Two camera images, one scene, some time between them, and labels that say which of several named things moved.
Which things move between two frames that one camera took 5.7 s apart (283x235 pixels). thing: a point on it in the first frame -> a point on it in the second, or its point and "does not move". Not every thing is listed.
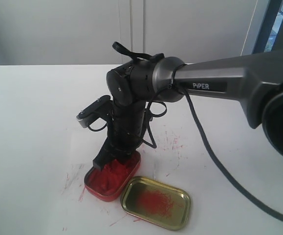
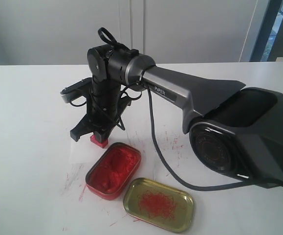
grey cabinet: x=83 y=32 does not move
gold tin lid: x=156 y=203 does not move
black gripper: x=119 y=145 -> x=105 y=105
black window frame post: x=263 y=36 does not move
